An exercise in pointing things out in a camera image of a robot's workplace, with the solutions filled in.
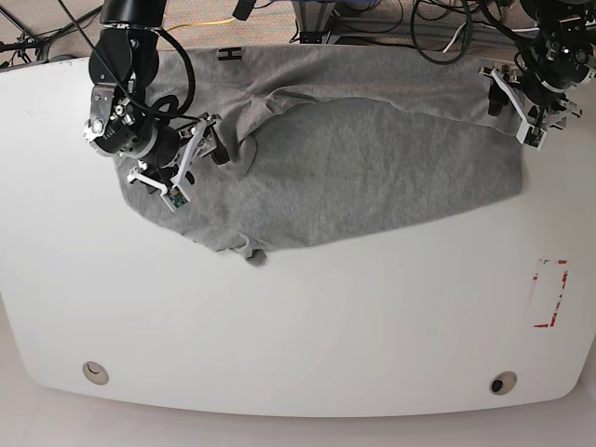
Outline red tape rectangle marking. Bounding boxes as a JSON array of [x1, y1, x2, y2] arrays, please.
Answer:
[[528, 259, 570, 329]]

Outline grey Hugging Face T-shirt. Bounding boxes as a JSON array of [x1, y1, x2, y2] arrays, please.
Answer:
[[120, 46, 522, 265]]

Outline aluminium frame base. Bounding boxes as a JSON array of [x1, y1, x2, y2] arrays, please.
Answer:
[[291, 1, 369, 44]]

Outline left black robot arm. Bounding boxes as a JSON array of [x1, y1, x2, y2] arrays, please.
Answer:
[[479, 1, 595, 150]]

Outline table cable grommet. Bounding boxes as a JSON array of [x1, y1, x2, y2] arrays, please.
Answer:
[[82, 361, 109, 386], [489, 372, 518, 396]]

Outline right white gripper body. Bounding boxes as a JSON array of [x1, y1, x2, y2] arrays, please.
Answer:
[[84, 86, 221, 211]]

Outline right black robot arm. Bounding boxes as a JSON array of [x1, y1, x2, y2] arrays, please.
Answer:
[[84, 1, 229, 211]]

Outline white cable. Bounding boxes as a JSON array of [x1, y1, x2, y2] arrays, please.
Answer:
[[442, 20, 467, 53]]

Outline right table cable grommet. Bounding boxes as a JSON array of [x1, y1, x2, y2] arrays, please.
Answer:
[[489, 372, 518, 396]]

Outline yellow cable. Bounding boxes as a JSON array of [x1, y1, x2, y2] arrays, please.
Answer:
[[165, 16, 237, 32]]

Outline black tripod legs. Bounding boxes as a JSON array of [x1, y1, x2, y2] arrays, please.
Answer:
[[1, 0, 102, 68]]

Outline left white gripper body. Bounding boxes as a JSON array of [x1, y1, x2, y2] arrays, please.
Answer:
[[479, 18, 595, 150]]

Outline left table cable grommet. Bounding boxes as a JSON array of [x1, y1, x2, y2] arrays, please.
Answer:
[[82, 361, 109, 386]]

